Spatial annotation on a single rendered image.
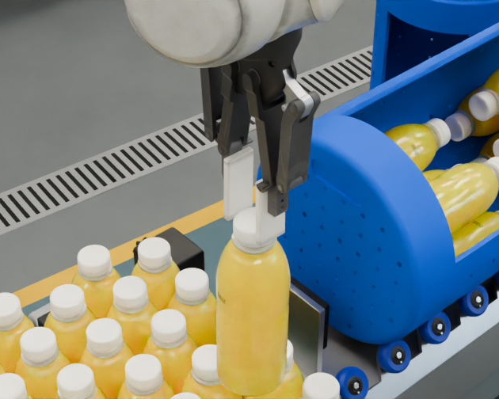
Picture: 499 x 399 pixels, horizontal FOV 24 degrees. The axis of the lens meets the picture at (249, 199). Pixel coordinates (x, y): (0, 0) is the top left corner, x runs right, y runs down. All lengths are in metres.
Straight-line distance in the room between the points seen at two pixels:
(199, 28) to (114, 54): 3.17
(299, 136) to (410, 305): 0.46
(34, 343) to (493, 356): 0.65
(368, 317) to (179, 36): 0.81
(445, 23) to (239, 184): 1.08
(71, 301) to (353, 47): 2.62
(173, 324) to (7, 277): 1.75
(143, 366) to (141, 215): 1.91
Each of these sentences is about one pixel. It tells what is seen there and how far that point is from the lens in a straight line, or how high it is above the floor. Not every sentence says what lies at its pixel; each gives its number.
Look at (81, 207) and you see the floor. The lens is 3.19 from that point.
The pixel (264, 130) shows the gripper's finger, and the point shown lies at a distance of 0.95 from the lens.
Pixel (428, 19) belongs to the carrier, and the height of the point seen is 0.98.
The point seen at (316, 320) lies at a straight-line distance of 1.39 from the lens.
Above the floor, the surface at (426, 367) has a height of 0.92.
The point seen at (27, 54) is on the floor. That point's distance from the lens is 3.86.
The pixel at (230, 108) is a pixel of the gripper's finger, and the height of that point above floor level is 1.46.
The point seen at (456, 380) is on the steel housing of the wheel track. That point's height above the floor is 0.87.
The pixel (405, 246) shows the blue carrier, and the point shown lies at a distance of 1.30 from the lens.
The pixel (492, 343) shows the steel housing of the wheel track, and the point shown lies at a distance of 1.61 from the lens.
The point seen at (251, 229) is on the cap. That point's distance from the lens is 1.04.
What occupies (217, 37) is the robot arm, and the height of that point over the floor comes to 1.68.
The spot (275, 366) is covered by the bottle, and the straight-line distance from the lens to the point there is 1.14.
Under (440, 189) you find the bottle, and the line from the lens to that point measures 1.42.
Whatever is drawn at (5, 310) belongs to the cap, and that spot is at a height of 1.10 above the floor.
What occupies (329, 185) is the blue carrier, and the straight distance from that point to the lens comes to 1.35.
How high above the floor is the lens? 2.02
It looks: 39 degrees down
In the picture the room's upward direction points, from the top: straight up
